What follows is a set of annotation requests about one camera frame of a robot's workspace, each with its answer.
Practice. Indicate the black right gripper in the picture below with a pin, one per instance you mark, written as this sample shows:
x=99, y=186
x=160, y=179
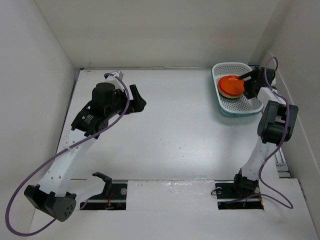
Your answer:
x=254, y=74

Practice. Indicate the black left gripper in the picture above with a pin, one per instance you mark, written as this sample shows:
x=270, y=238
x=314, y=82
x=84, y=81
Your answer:
x=138, y=103

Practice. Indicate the orange plate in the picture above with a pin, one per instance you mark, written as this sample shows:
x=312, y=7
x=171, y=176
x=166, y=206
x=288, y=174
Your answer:
x=221, y=91
x=231, y=85

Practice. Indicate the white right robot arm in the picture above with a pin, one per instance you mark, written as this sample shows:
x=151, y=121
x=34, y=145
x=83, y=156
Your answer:
x=275, y=127

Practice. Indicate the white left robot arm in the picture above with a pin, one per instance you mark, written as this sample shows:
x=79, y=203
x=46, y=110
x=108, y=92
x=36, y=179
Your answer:
x=54, y=195

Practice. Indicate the white perforated plastic bin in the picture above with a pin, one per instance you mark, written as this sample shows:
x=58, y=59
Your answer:
x=234, y=107

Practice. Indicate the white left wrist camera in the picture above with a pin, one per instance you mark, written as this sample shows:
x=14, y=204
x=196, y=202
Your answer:
x=118, y=75

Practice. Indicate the black metal base rail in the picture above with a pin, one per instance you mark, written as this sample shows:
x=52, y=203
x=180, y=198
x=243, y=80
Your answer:
x=170, y=195

